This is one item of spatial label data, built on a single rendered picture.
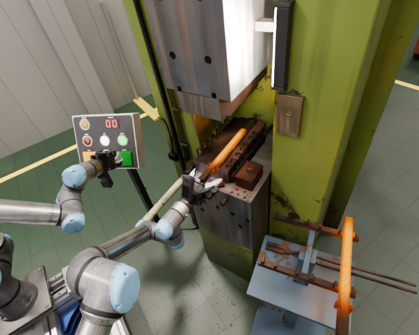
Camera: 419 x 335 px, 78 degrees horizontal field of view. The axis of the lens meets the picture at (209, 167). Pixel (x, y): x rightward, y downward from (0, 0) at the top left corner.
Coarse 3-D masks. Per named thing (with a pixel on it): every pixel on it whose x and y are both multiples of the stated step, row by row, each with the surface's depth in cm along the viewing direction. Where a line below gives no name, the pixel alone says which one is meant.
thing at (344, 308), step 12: (348, 228) 96; (348, 240) 93; (348, 252) 90; (348, 264) 87; (348, 276) 84; (348, 288) 82; (336, 300) 79; (348, 300) 79; (348, 312) 76; (336, 324) 78; (348, 324) 74
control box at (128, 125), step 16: (80, 128) 134; (96, 128) 132; (112, 128) 130; (128, 128) 129; (80, 144) 136; (96, 144) 134; (112, 144) 132; (128, 144) 131; (80, 160) 138; (144, 160) 139
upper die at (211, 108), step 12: (264, 72) 119; (252, 84) 112; (180, 96) 103; (192, 96) 99; (204, 96) 96; (240, 96) 106; (192, 108) 104; (204, 108) 100; (216, 108) 96; (228, 108) 101
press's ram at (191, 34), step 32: (160, 0) 80; (192, 0) 74; (224, 0) 70; (256, 0) 84; (160, 32) 88; (192, 32) 81; (224, 32) 75; (256, 32) 90; (160, 64) 98; (192, 64) 89; (224, 64) 82; (256, 64) 98; (224, 96) 91
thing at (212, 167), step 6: (240, 132) 136; (234, 138) 133; (228, 144) 130; (234, 144) 131; (222, 150) 127; (228, 150) 127; (222, 156) 124; (216, 162) 122; (210, 168) 119; (216, 168) 120; (204, 174) 117; (210, 174) 120; (204, 180) 117
